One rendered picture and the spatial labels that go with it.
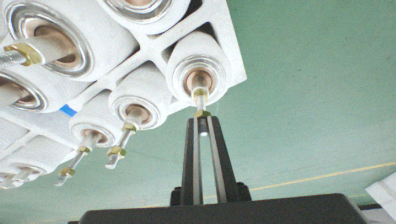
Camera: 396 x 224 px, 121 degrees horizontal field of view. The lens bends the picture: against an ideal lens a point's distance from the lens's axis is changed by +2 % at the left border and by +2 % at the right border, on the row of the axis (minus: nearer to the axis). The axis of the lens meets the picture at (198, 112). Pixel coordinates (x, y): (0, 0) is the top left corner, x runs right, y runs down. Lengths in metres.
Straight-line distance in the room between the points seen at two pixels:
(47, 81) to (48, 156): 0.33
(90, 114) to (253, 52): 0.45
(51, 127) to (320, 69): 0.91
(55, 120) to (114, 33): 0.40
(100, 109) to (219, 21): 0.26
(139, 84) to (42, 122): 0.39
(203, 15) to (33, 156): 0.55
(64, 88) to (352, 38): 0.74
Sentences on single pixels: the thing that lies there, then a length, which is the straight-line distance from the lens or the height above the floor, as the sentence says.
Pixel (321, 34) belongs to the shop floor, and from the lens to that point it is 0.56.
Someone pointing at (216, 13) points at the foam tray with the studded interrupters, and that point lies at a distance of 0.22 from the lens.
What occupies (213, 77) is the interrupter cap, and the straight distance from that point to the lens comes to 0.16.
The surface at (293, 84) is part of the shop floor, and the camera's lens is 0.60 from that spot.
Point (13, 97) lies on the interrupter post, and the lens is 0.29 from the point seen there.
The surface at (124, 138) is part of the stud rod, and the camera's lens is 0.19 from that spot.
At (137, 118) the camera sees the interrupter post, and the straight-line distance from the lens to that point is 0.20.
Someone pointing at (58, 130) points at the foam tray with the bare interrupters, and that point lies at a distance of 0.55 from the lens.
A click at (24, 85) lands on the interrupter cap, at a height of 0.25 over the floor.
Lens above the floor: 0.40
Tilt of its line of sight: 48 degrees down
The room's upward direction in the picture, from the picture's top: 177 degrees clockwise
